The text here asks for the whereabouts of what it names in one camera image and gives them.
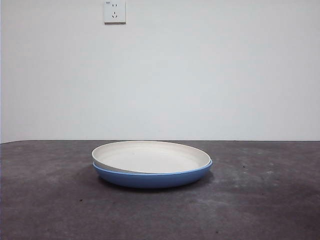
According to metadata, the white plate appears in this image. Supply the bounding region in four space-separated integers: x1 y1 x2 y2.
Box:
91 140 212 174

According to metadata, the blue plate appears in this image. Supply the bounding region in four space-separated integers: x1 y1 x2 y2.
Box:
92 159 214 189

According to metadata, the white wall socket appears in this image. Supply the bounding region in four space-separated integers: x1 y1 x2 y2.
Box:
103 0 127 25

